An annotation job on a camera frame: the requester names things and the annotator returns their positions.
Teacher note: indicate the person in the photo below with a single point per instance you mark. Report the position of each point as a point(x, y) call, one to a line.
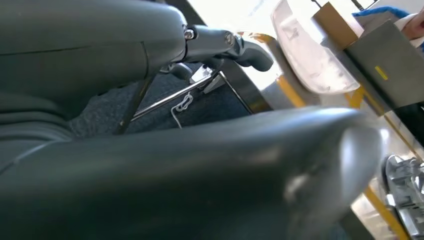
point(381, 11)

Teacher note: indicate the brown cardboard box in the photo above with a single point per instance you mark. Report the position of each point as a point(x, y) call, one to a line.
point(334, 26)

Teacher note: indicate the black carrying case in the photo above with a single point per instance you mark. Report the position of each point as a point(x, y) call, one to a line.
point(412, 122)

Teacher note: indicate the grey open laptop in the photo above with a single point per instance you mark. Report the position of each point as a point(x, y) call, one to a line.
point(391, 63)

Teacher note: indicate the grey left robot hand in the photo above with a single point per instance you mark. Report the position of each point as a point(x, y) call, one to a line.
point(165, 182)

